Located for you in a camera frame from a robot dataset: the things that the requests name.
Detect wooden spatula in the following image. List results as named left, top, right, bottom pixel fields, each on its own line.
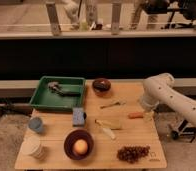
left=95, top=119, right=122, bottom=130

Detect green plastic tray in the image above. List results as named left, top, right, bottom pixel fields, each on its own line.
left=30, top=76, right=85, bottom=112

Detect dark brown bowl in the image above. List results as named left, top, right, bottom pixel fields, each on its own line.
left=64, top=129, right=94, bottom=160

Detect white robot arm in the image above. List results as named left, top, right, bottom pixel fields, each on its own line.
left=139, top=73, right=196, bottom=127

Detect orange ball in bowl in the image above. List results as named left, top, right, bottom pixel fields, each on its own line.
left=73, top=139, right=88, bottom=155

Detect blue sponge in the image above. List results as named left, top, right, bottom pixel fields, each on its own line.
left=73, top=108, right=87, bottom=127

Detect grey tool in tray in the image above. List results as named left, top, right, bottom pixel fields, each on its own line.
left=48, top=82, right=80, bottom=96

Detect white stacked cups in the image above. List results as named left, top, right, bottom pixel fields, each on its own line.
left=21, top=136, right=44, bottom=159

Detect bunch of dark grapes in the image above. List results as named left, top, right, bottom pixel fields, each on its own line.
left=117, top=146, right=150, bottom=163

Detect small red bowl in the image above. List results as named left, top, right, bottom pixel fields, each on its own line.
left=92, top=78, right=111, bottom=96

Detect light blue cup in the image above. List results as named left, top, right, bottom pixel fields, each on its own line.
left=28, top=117, right=44, bottom=134

